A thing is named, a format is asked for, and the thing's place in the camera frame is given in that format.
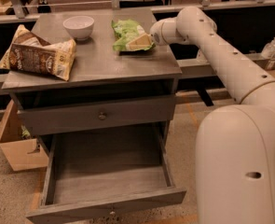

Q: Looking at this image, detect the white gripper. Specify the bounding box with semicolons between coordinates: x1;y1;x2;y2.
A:
126;18;187;51

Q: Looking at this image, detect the green rice chip bag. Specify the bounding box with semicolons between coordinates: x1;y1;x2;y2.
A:
111;19;155;51

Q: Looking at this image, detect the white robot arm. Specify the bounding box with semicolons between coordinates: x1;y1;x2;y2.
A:
150;7;275;224

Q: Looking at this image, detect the grey wooden drawer cabinet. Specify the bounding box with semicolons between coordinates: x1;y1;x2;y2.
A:
1;8;187;224

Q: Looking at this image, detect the brown and cream chip bag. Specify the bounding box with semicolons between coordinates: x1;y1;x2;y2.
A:
0;25;76;81

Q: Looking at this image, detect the closed grey top drawer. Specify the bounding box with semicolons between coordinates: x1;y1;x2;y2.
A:
18;95;175;135

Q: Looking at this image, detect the open grey middle drawer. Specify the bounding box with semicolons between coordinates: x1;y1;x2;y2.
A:
26;123;186;224

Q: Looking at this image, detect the clear sanitizer pump bottle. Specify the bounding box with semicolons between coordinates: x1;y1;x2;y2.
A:
196;49;207;63

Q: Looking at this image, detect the white ceramic bowl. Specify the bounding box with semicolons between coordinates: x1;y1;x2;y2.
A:
62;16;94;40

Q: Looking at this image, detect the grey metal railing shelf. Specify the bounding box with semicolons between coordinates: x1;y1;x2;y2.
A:
0;53;275;95

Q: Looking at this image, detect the brown cardboard box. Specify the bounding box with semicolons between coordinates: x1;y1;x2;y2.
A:
0;101;48;171

